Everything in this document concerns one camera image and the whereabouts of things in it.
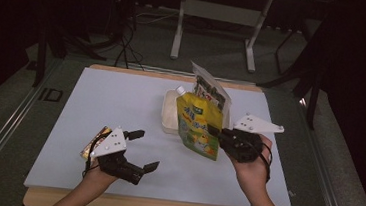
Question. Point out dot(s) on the yellow spout pouch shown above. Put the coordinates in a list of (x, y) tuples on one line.
[(195, 124)]

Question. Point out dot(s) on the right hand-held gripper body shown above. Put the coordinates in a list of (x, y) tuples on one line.
[(256, 124)]

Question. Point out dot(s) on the person's left hand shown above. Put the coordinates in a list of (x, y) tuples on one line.
[(99, 179)]

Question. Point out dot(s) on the white plastic container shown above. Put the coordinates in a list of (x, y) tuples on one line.
[(170, 112)]

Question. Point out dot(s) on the clear seaweed snack packet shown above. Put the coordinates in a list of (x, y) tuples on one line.
[(210, 87)]

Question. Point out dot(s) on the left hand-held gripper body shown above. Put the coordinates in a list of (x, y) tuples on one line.
[(110, 143)]

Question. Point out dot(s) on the black metal stand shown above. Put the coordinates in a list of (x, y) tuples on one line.
[(41, 53)]

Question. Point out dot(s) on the metal floor rail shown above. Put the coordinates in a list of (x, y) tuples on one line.
[(325, 169), (1, 134)]

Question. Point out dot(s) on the person's right hand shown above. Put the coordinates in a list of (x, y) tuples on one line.
[(251, 174)]

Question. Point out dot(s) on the white metal desk frame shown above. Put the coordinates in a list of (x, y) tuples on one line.
[(219, 12)]

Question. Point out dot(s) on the black tripod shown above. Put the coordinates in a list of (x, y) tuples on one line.
[(312, 94)]

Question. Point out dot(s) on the white table mat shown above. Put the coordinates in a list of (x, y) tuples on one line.
[(120, 104)]

